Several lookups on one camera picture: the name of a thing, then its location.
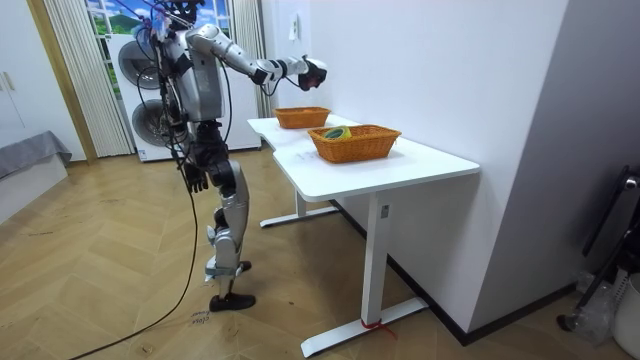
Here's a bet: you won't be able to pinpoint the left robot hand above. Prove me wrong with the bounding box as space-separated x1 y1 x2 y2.
183 161 210 195

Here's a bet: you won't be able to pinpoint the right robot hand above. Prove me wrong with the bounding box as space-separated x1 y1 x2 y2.
297 56 329 93

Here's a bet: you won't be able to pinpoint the robot legs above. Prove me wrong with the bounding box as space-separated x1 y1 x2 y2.
191 121 258 314

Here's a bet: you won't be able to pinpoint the orange wicker basket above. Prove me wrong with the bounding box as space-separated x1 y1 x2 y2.
307 124 403 165
272 106 332 130

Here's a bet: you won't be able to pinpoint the yellow green round item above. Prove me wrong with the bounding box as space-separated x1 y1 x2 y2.
322 125 353 141

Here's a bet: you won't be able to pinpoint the white washing machine tower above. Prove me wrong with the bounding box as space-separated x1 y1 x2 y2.
107 32 263 163

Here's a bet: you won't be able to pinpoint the white pleated curtain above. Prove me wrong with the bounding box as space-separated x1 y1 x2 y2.
42 0 136 159
228 0 274 119

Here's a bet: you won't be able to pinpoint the robot body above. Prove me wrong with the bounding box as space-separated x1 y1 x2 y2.
149 0 229 126

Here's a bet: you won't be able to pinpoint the white desk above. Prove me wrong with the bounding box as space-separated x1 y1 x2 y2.
246 113 482 359

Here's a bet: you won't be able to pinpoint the grey bed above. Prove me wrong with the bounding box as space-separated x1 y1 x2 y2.
0 130 73 224

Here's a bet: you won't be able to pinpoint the landscape window poster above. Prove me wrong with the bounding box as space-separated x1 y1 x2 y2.
85 0 232 97

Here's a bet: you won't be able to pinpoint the black stand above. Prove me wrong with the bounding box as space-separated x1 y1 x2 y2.
556 164 640 334

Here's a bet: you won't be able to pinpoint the clear plastic bag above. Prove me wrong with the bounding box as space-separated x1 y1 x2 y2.
566 271 617 347

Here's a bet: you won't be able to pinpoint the white bin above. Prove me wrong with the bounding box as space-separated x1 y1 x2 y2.
612 269 640 359

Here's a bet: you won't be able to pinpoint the black floor cable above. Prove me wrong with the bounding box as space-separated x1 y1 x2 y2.
67 164 200 360

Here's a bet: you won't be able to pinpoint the cable bundle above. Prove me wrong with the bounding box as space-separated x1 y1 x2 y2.
112 0 201 32

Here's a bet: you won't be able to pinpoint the wooden frame strip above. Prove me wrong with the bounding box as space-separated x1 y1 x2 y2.
26 0 99 165

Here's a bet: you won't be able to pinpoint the red strap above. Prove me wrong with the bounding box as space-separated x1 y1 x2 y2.
360 318 400 342

